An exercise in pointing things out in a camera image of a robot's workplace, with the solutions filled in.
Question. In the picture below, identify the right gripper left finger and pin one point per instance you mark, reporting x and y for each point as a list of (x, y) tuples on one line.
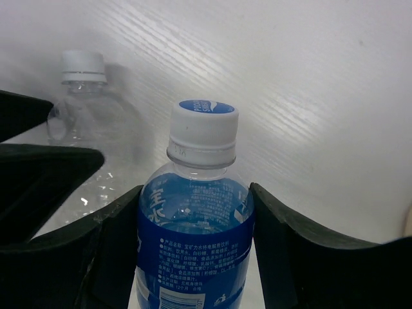
[(89, 263)]

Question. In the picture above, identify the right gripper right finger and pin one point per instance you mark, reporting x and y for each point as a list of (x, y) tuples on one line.
[(303, 264)]

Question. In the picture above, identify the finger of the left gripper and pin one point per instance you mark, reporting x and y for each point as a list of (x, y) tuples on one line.
[(36, 180), (20, 113)]

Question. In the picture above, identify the clear bottle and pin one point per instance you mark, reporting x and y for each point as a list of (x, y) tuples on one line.
[(92, 115)]

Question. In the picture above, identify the blue label bottle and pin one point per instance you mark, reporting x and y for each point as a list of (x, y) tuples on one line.
[(195, 217)]

